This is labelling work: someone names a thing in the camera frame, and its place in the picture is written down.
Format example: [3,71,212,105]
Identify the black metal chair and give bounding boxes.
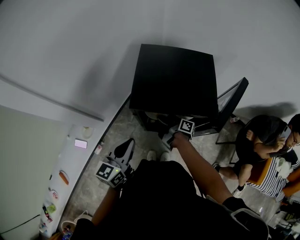
[215,114,249,165]

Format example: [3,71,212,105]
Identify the grey green panel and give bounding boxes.
[0,104,71,235]

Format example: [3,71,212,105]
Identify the black shoulder pack white trim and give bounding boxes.
[228,207,270,240]

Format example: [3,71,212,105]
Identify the white bowl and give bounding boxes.
[81,126,95,139]

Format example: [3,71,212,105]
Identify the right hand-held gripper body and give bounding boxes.
[162,119,196,150]

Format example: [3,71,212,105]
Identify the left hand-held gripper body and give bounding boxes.
[94,156,134,188]

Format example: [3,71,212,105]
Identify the person's right forearm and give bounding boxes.
[170,132,234,204]

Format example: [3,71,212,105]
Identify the white plate with noodles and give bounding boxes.
[144,111,171,126]

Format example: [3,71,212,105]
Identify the orange chair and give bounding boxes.
[247,157,274,186]

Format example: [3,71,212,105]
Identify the toy hot dog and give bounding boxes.
[58,170,70,186]

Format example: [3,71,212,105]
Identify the black mini fridge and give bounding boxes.
[128,44,249,145]

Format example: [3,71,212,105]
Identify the person's left forearm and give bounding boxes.
[90,186,122,227]

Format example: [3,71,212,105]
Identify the white crumpled cloth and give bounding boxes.
[275,157,293,179]

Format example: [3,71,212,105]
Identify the person's black clothing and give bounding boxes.
[70,160,270,240]

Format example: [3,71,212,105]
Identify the red black can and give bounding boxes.
[42,205,53,223]

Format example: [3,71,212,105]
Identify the small red label bottle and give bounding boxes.
[94,141,105,155]

